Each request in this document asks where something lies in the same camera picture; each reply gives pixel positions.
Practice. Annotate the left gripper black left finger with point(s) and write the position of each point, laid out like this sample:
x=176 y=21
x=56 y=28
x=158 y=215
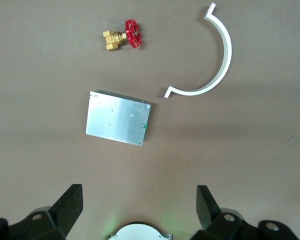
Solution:
x=62 y=215

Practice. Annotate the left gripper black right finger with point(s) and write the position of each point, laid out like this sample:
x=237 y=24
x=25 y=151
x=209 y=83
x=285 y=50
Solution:
x=210 y=217

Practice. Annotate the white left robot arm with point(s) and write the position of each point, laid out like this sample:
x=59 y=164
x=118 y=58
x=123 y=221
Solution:
x=140 y=232

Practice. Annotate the silver metal box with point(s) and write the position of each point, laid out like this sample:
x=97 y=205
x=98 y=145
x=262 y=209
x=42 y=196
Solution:
x=117 y=120

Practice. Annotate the brown table mat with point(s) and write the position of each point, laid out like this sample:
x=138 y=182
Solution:
x=40 y=75

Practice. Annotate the white curved pipe clamp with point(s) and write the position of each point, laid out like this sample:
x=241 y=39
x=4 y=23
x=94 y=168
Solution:
x=227 y=52

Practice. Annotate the brass valve red handwheel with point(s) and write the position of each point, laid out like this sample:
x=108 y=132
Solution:
x=115 y=40

